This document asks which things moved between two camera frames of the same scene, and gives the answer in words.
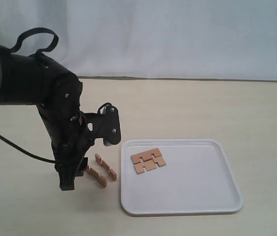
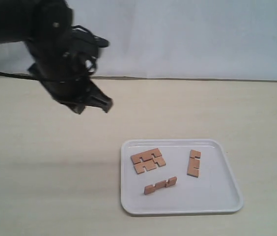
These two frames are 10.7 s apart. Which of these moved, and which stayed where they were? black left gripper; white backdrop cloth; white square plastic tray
Moved: black left gripper
Stayed: white backdrop cloth; white square plastic tray
